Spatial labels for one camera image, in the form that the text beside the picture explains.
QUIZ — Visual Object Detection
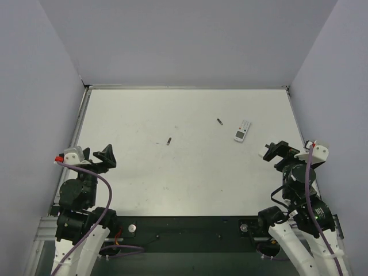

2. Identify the white remote control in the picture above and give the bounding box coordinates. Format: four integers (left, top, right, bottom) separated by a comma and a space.
233, 120, 251, 143

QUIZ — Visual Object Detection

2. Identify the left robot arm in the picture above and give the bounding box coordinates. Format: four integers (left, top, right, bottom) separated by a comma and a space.
51, 144, 118, 275

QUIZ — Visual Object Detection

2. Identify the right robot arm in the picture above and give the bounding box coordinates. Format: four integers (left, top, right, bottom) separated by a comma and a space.
258, 141, 349, 275

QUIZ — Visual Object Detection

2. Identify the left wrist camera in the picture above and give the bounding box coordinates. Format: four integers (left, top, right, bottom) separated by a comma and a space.
54, 146, 91, 166

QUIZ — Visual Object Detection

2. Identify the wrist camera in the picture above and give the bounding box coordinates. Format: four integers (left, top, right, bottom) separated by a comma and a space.
54, 146, 91, 166
294, 140, 329, 165

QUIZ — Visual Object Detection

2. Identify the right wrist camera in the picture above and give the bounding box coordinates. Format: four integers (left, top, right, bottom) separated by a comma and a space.
294, 140, 329, 165

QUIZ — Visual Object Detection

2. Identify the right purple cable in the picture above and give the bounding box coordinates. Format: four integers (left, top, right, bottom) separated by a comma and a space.
260, 143, 346, 276

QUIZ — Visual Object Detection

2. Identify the aluminium frame rail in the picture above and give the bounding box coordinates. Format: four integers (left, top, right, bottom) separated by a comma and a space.
34, 85, 123, 242

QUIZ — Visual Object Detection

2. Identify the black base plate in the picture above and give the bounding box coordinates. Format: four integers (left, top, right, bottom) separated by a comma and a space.
100, 216, 281, 257

